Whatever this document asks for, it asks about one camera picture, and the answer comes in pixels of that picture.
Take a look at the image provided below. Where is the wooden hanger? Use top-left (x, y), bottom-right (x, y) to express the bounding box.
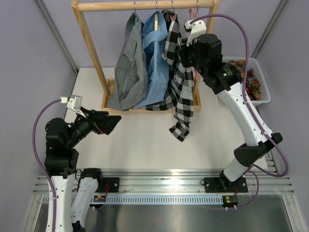
top-left (154, 0), bottom-right (159, 31)

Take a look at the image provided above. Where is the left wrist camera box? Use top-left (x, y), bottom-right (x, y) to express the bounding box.
top-left (67, 95), bottom-right (86, 117)

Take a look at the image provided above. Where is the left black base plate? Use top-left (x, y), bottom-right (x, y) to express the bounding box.
top-left (96, 177), bottom-right (120, 193)

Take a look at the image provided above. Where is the blue shirt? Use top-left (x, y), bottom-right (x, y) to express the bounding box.
top-left (134, 12), bottom-right (169, 108)

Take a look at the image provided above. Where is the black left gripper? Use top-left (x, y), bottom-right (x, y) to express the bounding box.
top-left (67, 105), bottom-right (122, 147)

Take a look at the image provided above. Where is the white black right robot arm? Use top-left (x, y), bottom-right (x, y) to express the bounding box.
top-left (180, 34), bottom-right (283, 191)

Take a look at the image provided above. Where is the empty pink hanger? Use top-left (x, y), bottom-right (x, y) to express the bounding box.
top-left (188, 0), bottom-right (199, 20)

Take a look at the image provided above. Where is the aluminium mounting rail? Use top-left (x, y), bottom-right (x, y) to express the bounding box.
top-left (32, 169), bottom-right (296, 196)

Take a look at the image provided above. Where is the grey shirt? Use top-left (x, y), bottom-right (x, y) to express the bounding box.
top-left (107, 13), bottom-right (149, 111)

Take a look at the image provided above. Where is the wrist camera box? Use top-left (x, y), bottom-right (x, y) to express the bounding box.
top-left (67, 95), bottom-right (86, 117)
top-left (184, 20), bottom-right (207, 46)

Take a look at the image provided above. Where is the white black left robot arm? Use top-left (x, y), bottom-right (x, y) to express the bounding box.
top-left (44, 108), bottom-right (122, 232)

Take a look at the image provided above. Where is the slotted grey cable duct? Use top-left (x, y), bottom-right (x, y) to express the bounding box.
top-left (42, 195), bottom-right (224, 205)

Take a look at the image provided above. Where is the wooden clothes rack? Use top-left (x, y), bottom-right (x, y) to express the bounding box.
top-left (71, 0), bottom-right (219, 115)

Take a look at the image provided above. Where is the red plaid shirt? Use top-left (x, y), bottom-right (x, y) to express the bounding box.
top-left (227, 60), bottom-right (261, 101)

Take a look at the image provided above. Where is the pink hanger with chrome hook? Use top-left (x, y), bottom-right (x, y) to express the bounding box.
top-left (167, 0), bottom-right (177, 22)

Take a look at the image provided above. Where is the black white checkered shirt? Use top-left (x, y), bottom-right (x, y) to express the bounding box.
top-left (145, 10), bottom-right (194, 142)

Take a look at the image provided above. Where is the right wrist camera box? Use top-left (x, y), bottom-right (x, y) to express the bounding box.
top-left (184, 20), bottom-right (207, 46)

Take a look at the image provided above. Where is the white plastic basket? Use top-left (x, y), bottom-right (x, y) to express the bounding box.
top-left (223, 57), bottom-right (271, 106)

